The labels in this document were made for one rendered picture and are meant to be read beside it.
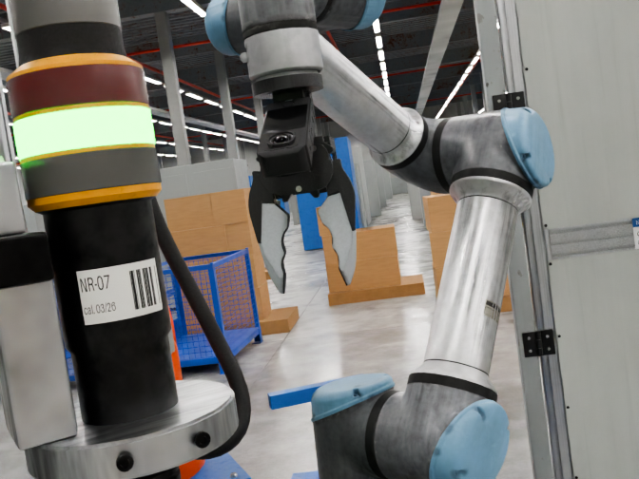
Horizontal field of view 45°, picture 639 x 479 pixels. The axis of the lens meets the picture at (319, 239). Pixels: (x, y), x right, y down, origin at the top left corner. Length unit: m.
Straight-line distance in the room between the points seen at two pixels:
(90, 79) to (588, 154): 1.90
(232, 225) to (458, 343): 7.37
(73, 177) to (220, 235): 8.08
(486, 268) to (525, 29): 1.15
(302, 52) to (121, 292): 0.53
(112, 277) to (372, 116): 0.84
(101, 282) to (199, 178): 10.72
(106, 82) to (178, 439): 0.11
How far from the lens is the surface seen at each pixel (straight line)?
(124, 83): 0.25
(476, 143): 1.09
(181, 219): 8.44
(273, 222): 0.76
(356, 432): 1.02
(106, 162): 0.24
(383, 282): 9.57
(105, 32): 0.26
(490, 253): 1.03
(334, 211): 0.75
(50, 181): 0.25
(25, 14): 0.26
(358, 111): 1.04
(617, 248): 2.13
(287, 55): 0.75
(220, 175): 10.89
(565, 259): 2.09
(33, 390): 0.25
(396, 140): 1.11
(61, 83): 0.25
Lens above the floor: 1.52
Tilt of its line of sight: 4 degrees down
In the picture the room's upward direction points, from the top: 8 degrees counter-clockwise
